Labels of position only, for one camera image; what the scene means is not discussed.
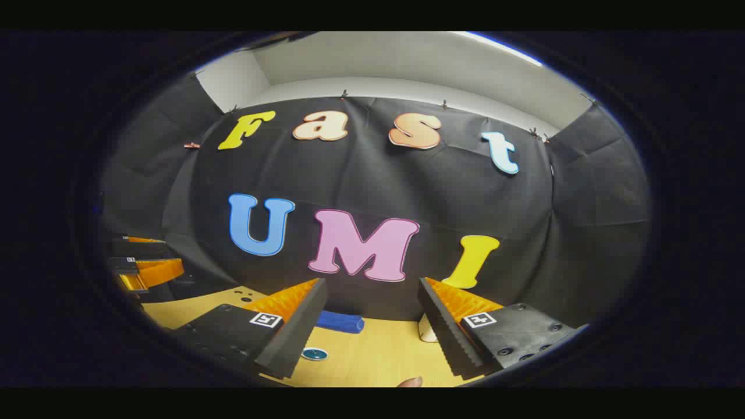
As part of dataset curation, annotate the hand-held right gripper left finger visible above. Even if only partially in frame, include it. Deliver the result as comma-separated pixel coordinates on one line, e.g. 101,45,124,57
166,278,329,381

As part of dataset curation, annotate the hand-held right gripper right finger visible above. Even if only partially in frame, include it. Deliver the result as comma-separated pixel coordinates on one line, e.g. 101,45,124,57
417,277,578,381

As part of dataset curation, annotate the blue folded towel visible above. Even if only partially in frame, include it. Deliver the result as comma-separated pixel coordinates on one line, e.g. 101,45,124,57
316,310,366,334

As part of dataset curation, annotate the black backdrop cloth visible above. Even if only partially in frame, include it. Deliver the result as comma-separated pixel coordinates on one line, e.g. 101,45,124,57
96,73,652,326

